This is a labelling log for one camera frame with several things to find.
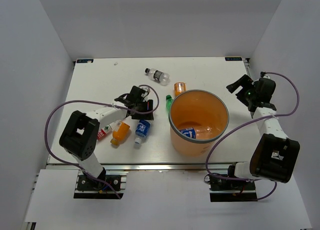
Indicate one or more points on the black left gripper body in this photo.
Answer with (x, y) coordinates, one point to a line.
(142, 106)

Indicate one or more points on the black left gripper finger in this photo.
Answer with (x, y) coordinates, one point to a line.
(136, 116)
(121, 98)

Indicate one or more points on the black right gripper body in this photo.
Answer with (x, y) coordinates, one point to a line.
(250, 94)

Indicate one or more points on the clear bottle blue label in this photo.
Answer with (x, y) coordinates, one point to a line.
(141, 133)

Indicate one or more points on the orange juice bottle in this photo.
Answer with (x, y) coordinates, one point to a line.
(119, 134)

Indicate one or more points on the clear bottle red label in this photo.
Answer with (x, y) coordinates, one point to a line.
(107, 130)

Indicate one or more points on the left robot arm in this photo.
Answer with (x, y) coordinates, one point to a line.
(80, 135)

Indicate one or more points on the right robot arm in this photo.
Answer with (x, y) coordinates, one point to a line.
(275, 155)

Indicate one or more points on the orange bin grey rim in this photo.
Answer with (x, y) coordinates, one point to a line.
(194, 108)

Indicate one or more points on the blue label bottle in bin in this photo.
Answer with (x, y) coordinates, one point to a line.
(198, 132)

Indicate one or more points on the green plastic bottle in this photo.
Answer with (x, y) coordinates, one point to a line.
(169, 101)

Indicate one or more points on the clear bottle black label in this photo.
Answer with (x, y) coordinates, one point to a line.
(158, 76)

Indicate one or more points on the small orange bottle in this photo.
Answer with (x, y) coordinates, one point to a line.
(179, 88)

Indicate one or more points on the right blue corner sticker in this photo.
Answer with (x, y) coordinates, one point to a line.
(233, 58)

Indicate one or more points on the blue corner sticker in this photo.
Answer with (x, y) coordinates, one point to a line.
(84, 61)
(233, 58)

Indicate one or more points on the left blue corner sticker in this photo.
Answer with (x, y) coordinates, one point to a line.
(84, 61)

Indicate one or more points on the aluminium right side rail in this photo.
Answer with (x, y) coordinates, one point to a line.
(246, 62)

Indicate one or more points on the aluminium rail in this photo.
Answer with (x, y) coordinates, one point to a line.
(246, 62)
(127, 167)

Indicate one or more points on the aluminium front rail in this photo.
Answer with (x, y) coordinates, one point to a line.
(127, 167)

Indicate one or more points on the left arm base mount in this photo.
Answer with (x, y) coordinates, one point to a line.
(87, 188)

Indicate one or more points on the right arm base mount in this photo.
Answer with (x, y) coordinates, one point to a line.
(222, 190)

